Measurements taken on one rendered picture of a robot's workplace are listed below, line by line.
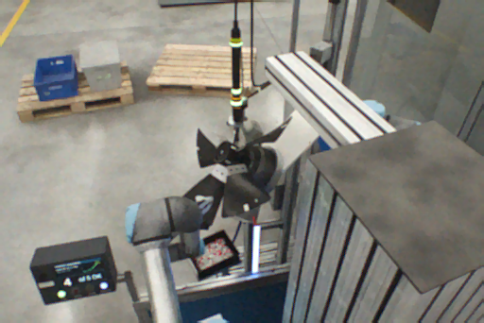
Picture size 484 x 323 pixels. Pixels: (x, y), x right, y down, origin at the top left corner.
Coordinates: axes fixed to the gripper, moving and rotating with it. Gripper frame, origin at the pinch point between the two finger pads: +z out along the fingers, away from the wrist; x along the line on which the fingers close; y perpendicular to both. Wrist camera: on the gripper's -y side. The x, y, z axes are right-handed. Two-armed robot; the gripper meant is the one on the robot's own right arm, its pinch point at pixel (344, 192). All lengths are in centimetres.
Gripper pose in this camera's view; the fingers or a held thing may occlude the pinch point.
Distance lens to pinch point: 133.7
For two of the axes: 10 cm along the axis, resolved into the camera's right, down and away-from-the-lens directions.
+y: 2.4, 6.5, -7.2
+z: -0.1, 7.4, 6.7
